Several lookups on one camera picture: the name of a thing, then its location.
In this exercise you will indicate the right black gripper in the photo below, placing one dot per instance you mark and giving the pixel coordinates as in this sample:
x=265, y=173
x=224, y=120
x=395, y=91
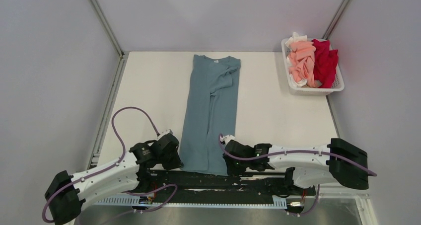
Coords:
x=231, y=170

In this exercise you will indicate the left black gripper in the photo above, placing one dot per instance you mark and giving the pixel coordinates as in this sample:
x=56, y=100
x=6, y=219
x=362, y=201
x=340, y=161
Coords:
x=176, y=163

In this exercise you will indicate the blue-grey t shirt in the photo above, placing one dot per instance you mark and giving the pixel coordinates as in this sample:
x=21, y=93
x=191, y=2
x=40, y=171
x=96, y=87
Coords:
x=211, y=110

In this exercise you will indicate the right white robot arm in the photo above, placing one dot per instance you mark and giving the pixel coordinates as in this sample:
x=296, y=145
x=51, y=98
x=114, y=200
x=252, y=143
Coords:
x=336, y=162

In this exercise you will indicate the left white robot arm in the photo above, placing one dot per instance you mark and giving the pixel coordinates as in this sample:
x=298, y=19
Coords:
x=68, y=195

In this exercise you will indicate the white plastic laundry basket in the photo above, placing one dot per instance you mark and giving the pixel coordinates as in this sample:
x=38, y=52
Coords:
x=338, y=84

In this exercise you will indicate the pink t shirt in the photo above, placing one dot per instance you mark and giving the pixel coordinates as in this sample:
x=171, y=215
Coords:
x=302, y=63

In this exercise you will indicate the red t shirt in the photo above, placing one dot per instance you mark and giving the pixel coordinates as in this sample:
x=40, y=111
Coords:
x=326, y=61

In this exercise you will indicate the white t shirt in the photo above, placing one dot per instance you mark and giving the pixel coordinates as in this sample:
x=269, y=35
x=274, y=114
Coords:
x=295, y=37

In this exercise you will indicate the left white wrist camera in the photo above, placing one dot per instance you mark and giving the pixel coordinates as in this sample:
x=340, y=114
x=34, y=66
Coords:
x=166, y=132

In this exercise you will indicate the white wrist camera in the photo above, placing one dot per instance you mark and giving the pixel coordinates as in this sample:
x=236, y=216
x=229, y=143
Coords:
x=166, y=132
x=224, y=140

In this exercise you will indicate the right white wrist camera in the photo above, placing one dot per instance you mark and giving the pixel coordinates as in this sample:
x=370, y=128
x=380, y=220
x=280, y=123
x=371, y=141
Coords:
x=224, y=140

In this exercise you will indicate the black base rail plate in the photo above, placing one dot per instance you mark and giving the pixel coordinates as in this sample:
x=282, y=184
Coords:
x=250, y=188

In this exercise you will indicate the left aluminium frame post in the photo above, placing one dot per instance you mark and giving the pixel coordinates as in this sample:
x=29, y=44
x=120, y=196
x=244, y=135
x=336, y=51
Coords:
x=107, y=27

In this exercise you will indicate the aluminium frame post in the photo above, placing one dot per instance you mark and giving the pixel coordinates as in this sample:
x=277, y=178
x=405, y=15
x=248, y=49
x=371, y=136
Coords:
x=336, y=19
x=107, y=27

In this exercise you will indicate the right aluminium frame post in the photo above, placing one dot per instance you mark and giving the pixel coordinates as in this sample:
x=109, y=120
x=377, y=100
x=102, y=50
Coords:
x=336, y=19

